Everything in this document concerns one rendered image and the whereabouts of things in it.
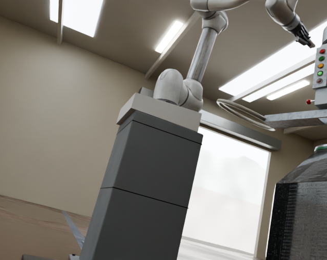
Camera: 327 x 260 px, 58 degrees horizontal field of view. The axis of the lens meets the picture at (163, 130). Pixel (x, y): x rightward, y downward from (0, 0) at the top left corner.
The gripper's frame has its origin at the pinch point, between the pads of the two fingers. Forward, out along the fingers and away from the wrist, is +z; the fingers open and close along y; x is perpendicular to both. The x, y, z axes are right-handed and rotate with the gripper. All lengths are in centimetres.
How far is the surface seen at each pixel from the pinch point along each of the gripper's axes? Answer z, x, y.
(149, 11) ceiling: 81, -369, -254
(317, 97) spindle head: 17.7, -1.2, 25.8
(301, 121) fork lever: 26.9, -14.1, 35.7
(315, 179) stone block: -13, 16, 82
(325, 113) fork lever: 22.6, 1.5, 34.3
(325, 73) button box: 16.2, 2.7, 11.5
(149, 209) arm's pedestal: -52, -42, 110
